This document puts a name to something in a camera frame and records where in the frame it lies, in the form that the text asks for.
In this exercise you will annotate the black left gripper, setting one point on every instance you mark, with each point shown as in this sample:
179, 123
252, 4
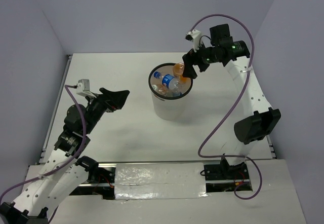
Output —
117, 99

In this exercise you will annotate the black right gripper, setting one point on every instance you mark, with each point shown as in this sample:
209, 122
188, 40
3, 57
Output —
189, 70

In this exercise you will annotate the orange bottle with label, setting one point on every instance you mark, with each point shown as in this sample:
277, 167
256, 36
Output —
178, 70

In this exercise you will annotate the blue cap pepsi water bottle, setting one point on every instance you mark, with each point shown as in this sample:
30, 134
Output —
169, 81

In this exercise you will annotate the blue label white cap bottle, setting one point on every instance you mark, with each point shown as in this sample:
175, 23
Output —
176, 92

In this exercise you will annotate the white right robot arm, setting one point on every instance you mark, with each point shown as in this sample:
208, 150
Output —
259, 117

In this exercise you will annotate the white bin with black rim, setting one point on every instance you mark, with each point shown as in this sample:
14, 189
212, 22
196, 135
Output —
168, 108

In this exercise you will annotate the silver foil tape panel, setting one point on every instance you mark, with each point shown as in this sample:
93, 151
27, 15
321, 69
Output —
159, 181

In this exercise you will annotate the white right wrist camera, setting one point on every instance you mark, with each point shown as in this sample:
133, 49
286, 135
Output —
194, 36

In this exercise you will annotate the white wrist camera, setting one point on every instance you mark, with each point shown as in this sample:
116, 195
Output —
83, 88
194, 36

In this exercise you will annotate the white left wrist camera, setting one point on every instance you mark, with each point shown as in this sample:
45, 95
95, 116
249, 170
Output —
83, 88

